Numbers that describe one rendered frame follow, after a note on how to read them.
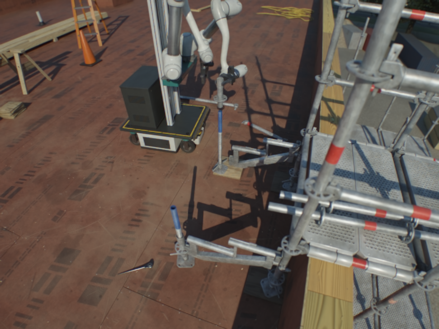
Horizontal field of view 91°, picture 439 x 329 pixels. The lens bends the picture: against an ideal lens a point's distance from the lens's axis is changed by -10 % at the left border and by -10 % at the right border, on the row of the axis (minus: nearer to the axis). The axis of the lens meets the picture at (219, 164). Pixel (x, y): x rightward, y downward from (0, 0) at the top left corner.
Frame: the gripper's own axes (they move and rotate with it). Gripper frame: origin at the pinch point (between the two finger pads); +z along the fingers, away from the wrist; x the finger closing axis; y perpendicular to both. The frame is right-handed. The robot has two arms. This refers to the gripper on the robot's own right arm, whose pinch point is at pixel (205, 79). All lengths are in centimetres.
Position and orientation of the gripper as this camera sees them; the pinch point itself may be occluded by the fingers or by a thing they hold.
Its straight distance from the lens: 250.0
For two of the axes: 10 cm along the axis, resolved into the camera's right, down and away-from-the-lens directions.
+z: 0.0, 7.1, 7.0
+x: -2.1, 6.9, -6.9
